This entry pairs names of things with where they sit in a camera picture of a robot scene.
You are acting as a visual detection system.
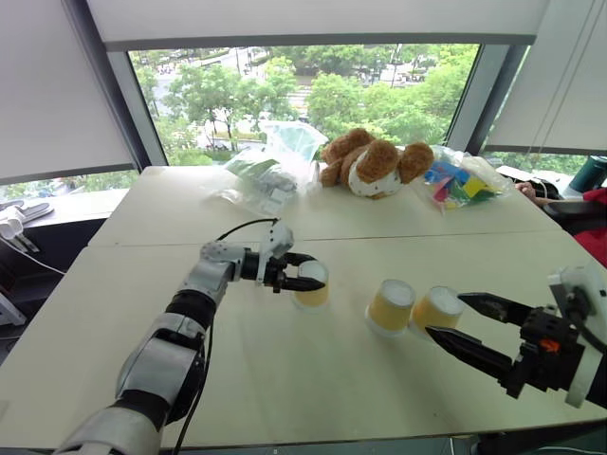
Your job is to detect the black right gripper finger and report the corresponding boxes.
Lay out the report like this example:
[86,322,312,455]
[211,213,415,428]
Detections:
[456,292,536,329]
[424,324,517,386]

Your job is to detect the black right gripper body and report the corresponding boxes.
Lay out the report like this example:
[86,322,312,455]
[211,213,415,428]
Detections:
[504,305,587,400]

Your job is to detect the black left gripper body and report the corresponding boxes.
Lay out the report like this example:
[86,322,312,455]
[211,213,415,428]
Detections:
[262,253,291,294]

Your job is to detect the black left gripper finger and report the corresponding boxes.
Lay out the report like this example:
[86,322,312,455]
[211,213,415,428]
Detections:
[283,252,319,271]
[284,276,327,293]

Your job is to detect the yellow paper cup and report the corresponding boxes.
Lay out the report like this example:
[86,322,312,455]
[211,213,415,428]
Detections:
[409,285,467,341]
[364,279,417,338]
[292,261,330,313]

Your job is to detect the bystander bare hand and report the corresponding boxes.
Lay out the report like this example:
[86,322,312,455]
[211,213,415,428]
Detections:
[515,181,541,204]

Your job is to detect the clear plastic bag of parts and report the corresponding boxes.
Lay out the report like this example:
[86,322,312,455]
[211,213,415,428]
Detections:
[205,157,301,215]

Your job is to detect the empty clear plastic bag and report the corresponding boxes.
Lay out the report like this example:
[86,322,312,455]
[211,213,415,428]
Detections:
[259,119,330,191]

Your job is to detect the brown teddy bear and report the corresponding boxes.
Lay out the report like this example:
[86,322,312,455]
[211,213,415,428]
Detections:
[319,127,435,201]

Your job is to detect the black chair armrest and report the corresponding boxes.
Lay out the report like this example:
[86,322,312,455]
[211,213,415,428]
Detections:
[542,197,607,234]

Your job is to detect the red bystander clothing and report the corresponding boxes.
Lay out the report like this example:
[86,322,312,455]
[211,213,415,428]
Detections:
[572,186,607,267]

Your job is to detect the plastic bag of coloured blocks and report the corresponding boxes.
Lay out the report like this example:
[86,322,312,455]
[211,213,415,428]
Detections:
[410,144,517,215]

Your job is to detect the dark green bottle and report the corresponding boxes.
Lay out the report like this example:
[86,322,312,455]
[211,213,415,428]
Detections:
[570,155,607,196]

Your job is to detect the white roller blind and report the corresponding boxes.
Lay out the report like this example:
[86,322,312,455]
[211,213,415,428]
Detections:
[483,0,607,156]
[0,0,139,187]
[84,0,551,52]

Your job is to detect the grey box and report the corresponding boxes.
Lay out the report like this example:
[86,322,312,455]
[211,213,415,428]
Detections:
[0,282,28,328]

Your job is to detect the white object on sill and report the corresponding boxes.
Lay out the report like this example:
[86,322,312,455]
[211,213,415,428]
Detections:
[0,207,28,239]

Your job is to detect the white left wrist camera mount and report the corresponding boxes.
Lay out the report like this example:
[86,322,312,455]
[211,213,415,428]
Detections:
[257,218,296,285]

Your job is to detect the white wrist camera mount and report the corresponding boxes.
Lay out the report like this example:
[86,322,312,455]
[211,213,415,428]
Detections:
[547,263,607,410]
[257,218,296,285]

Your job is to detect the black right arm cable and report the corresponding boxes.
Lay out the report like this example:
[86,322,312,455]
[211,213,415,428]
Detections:
[566,288,607,355]

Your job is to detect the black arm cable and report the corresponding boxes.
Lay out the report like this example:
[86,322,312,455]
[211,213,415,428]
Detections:
[566,288,607,355]
[215,216,281,244]

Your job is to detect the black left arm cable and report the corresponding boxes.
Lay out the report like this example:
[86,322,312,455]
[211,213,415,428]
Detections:
[215,216,281,244]

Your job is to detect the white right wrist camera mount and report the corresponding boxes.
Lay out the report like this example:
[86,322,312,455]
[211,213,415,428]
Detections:
[547,263,607,410]

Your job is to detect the blind pull cord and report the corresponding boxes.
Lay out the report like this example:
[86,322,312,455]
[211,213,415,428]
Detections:
[528,0,597,157]

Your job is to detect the white thin cable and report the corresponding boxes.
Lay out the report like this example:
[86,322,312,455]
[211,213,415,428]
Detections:
[0,234,66,277]

